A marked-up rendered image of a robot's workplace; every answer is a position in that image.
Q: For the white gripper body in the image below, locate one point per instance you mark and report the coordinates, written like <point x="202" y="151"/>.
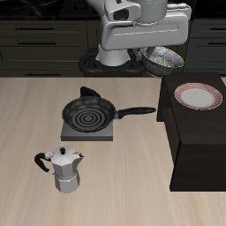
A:
<point x="147" y="32"/>

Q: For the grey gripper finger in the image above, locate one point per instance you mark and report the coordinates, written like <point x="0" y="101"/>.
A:
<point x="139" y="54"/>

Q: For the grey speckled bowl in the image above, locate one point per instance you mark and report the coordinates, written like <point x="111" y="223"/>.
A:
<point x="162" y="62"/>

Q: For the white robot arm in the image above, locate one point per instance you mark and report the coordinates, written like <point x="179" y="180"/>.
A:
<point x="113" y="57"/>

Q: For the white plate with red rim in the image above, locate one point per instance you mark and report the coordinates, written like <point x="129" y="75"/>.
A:
<point x="197" y="97"/>

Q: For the dark grey stove plate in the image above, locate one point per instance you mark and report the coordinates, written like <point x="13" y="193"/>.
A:
<point x="88" y="135"/>

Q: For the black frying pan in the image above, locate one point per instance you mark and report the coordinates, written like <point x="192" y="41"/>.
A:
<point x="88" y="115"/>

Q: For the dark kitchen cupboards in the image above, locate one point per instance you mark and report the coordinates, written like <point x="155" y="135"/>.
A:
<point x="41" y="44"/>

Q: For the dark wooden cabinet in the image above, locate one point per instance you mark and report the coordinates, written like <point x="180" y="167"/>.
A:
<point x="194" y="141"/>

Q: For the silver moka pot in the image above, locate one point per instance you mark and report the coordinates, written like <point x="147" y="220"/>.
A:
<point x="66" y="170"/>

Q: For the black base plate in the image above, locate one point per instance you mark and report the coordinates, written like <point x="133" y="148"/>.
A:
<point x="88" y="66"/>

